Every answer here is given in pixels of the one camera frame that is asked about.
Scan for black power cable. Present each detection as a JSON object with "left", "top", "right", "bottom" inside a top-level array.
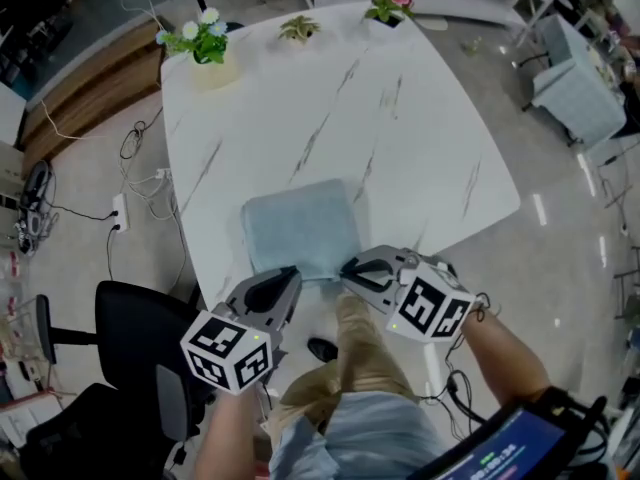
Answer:
[{"left": 47, "top": 202, "right": 120, "bottom": 222}]

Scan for white cabinet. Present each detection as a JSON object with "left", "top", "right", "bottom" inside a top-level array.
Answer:
[{"left": 0, "top": 81, "right": 27, "bottom": 148}]

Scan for black coiled fan cable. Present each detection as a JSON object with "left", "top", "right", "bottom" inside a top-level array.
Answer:
[{"left": 118, "top": 102, "right": 166, "bottom": 162}]

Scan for pack of clear water bottles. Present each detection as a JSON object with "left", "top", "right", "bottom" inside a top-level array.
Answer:
[{"left": 0, "top": 248, "right": 24, "bottom": 294}]

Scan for small green plant sprig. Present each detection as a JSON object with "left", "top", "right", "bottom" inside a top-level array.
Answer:
[{"left": 459, "top": 35, "right": 485, "bottom": 59}]

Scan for beige locker cabinet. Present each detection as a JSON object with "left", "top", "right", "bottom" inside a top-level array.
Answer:
[{"left": 0, "top": 140, "right": 26, "bottom": 209}]

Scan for small grey device with wires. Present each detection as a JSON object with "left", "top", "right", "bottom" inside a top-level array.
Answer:
[{"left": 13, "top": 206, "right": 54, "bottom": 257}]

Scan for long white cable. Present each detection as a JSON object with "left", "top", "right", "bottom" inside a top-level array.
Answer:
[{"left": 39, "top": 98, "right": 101, "bottom": 142}]

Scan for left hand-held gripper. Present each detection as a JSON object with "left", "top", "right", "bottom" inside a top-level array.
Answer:
[{"left": 179, "top": 264, "right": 304, "bottom": 396}]

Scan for daisy plant in cream pot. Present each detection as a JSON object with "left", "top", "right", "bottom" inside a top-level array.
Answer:
[{"left": 154, "top": 7, "right": 241, "bottom": 92}]

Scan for small succulent in white pot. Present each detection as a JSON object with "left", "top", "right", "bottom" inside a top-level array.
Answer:
[{"left": 277, "top": 15, "right": 322, "bottom": 49}]

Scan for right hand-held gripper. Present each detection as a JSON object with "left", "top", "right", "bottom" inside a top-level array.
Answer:
[{"left": 339, "top": 245, "right": 476, "bottom": 344}]

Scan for white power strip black plugs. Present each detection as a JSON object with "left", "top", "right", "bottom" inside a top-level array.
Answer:
[{"left": 109, "top": 192, "right": 132, "bottom": 235}]

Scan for white oval disc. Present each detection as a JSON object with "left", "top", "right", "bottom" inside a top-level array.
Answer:
[{"left": 412, "top": 13, "right": 450, "bottom": 32}]

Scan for chair with pale blue cover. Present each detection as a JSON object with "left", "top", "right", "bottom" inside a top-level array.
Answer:
[{"left": 521, "top": 13, "right": 629, "bottom": 150}]

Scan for person's khaki trousers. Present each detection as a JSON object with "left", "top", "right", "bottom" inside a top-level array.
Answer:
[{"left": 275, "top": 291, "right": 420, "bottom": 422}]

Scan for black office chair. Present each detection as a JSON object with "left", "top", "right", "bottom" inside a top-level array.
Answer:
[{"left": 18, "top": 280, "right": 224, "bottom": 480}]

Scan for dark oval device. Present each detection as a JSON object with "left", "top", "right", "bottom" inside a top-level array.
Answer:
[{"left": 23, "top": 159, "right": 53, "bottom": 205}]

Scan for person's right forearm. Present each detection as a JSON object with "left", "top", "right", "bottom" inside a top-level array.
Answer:
[{"left": 456, "top": 306, "right": 555, "bottom": 412}]

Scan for tangle of white cables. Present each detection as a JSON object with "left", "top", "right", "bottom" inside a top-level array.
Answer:
[{"left": 119, "top": 132, "right": 189, "bottom": 294}]

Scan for person's left forearm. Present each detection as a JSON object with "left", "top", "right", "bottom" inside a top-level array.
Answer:
[{"left": 193, "top": 385, "right": 269, "bottom": 480}]

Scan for black chest-mounted tablet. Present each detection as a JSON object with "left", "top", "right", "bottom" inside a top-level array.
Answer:
[{"left": 403, "top": 386, "right": 614, "bottom": 480}]

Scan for light blue towel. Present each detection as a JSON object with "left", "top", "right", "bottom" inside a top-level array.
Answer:
[{"left": 240, "top": 177, "right": 362, "bottom": 283}]

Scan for person's black shoe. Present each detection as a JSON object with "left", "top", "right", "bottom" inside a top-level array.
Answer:
[{"left": 306, "top": 336, "right": 341, "bottom": 363}]

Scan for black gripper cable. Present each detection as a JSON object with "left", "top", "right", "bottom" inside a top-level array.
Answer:
[{"left": 416, "top": 291, "right": 503, "bottom": 444}]

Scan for pink flower plant in pot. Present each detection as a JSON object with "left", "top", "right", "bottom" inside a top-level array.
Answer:
[{"left": 363, "top": 0, "right": 416, "bottom": 29}]

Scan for person's light blue shirt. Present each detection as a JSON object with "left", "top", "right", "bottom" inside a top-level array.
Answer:
[{"left": 268, "top": 391, "right": 454, "bottom": 480}]

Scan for wooden step platform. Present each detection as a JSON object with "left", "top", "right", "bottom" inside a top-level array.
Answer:
[{"left": 18, "top": 17, "right": 167, "bottom": 175}]

